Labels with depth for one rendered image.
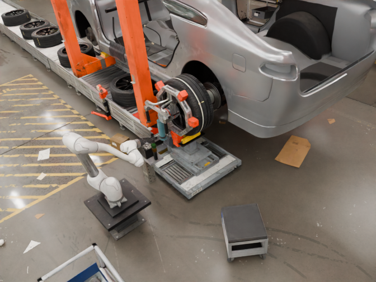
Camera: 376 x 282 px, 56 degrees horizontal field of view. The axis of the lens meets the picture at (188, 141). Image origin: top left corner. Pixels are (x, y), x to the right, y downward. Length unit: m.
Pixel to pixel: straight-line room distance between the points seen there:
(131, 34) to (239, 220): 2.08
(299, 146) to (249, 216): 1.63
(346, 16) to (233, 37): 1.73
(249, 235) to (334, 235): 0.94
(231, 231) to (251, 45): 1.63
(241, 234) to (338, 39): 2.71
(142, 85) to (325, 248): 2.47
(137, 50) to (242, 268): 2.36
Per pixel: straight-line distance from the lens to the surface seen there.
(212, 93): 3.98
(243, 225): 3.27
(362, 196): 4.22
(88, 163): 3.41
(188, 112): 3.59
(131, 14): 3.68
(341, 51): 4.80
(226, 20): 3.47
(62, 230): 4.07
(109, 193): 3.52
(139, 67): 3.87
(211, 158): 4.20
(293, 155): 4.55
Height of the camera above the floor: 2.87
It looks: 37 degrees down
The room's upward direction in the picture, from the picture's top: 6 degrees counter-clockwise
